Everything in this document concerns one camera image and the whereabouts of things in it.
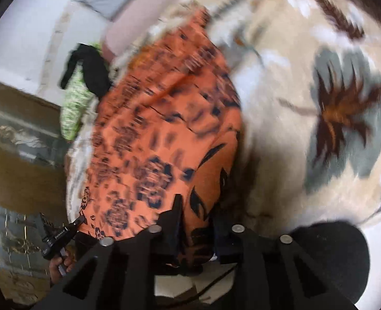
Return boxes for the person's left hand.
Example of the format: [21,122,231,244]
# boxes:
[49,247,78,286]

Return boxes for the beige leaf-print blanket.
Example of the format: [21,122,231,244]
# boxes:
[65,0,381,243]

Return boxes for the orange floral cloth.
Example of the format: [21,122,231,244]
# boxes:
[77,8,243,275]

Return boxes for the wooden door with glass panels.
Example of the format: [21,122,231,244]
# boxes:
[0,76,75,307]

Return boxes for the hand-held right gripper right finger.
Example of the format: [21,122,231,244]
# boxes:
[210,215,355,310]

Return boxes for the black cable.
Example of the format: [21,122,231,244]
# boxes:
[190,265,239,301]

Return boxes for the pale pink cushion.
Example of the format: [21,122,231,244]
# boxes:
[102,0,185,62]

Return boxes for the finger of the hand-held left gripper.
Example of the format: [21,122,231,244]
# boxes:
[69,217,86,231]

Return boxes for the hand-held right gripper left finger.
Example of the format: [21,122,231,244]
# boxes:
[32,195,184,310]

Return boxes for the black garment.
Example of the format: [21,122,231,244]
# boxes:
[60,43,112,99]

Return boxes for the dark cloth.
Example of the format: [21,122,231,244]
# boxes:
[289,221,370,304]

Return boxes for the green patterned pillow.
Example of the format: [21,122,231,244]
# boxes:
[60,42,101,143]

